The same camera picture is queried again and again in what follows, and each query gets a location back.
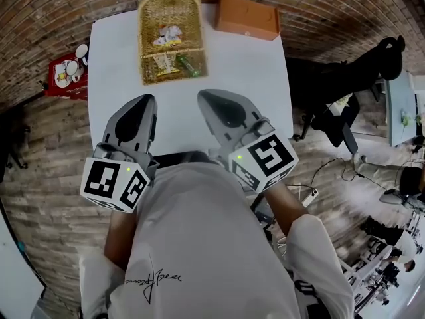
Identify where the white orange snack packet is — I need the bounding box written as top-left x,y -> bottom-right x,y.
152,25 -> 185,48

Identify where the red box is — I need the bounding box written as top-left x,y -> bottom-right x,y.
44,54 -> 90,100

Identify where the two-tier wicker basket stand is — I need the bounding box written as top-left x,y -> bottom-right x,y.
137,0 -> 210,86

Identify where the white metal frame equipment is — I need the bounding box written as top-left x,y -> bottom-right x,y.
337,217 -> 425,316

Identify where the person's left forearm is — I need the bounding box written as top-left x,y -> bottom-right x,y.
103,207 -> 137,272

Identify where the white power strip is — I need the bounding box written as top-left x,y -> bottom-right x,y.
301,188 -> 320,207

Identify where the person's right forearm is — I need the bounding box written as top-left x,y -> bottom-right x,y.
263,180 -> 309,236

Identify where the person's white shirt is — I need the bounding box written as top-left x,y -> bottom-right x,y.
78,160 -> 355,319

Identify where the white plate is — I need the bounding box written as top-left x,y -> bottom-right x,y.
54,61 -> 70,89

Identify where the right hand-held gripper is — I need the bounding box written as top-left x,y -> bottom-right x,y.
197,88 -> 300,194

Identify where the green snack packet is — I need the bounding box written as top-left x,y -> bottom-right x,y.
175,54 -> 201,79

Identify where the orange cardboard box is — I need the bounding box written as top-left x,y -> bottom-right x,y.
213,0 -> 281,43

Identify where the black chair with round headrest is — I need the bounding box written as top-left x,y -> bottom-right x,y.
286,35 -> 406,156

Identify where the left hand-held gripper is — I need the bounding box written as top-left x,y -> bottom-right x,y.
79,93 -> 159,214

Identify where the white cup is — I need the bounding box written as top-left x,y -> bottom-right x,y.
74,43 -> 90,66
65,60 -> 82,83

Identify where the black box device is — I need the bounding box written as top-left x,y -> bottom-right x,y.
250,191 -> 276,231

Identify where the black floor cable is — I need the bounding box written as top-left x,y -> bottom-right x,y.
284,157 -> 400,193

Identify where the black mesh office chair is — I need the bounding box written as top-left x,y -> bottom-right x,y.
0,107 -> 31,183

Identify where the beige snack packet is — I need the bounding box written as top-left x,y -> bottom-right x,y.
153,53 -> 181,80

